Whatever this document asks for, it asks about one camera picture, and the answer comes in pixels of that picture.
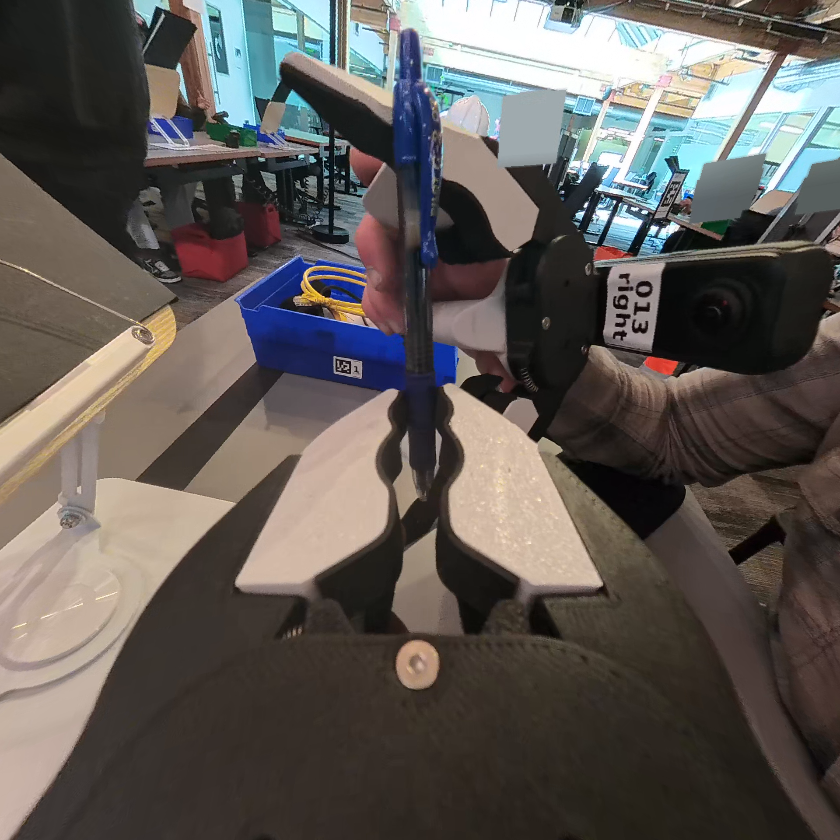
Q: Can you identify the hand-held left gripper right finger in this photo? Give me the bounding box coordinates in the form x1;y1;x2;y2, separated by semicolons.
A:
434;384;605;623

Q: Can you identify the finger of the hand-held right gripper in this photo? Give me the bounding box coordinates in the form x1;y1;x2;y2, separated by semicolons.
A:
279;51;543;255
363;163;521;265

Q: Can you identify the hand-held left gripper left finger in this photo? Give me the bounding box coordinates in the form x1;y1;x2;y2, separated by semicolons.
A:
234;387;404;624

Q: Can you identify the blue plastic bin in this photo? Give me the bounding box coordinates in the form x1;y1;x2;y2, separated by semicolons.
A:
235;256;458;392

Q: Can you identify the blue pen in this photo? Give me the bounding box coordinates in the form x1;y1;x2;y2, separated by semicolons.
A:
392;28;442;503

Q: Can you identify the person's right forearm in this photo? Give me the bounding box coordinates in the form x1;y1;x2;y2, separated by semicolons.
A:
548;328;840;490

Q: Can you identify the person's right hand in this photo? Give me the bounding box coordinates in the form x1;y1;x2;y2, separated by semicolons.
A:
350;147;519;395

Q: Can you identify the white hard hat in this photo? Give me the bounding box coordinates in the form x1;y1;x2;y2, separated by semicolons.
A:
451;94;492;135

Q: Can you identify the black pole stand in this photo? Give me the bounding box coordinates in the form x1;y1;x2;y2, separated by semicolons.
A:
311;0;352;245

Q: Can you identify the red storage box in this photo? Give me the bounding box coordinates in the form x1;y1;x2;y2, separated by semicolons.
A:
172;222;249;283
238;200;282;249

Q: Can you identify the green bin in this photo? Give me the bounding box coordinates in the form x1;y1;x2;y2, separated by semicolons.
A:
206;118;260;148

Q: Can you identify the long wooden desk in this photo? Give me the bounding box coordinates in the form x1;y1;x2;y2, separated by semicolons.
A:
144;141;342;221

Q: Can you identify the small tan board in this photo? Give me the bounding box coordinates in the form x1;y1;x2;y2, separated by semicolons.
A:
143;63;181;122

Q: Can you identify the person's plaid shirt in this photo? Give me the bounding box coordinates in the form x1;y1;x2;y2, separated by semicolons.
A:
768;459;840;788

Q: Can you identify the grey-topped wooden board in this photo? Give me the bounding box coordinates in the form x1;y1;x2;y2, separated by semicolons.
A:
0;154;178;506

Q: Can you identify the yellow coiled cable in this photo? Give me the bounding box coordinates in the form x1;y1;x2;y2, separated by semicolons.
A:
298;264;368;322

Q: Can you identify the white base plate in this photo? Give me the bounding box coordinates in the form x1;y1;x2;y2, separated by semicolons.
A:
0;478;237;828

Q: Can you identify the white stand bracket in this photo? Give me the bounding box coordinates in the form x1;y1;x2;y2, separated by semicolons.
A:
58;413;106;532

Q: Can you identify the white-tipped thin wire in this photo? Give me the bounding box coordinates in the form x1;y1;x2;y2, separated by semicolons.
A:
0;258;156;347

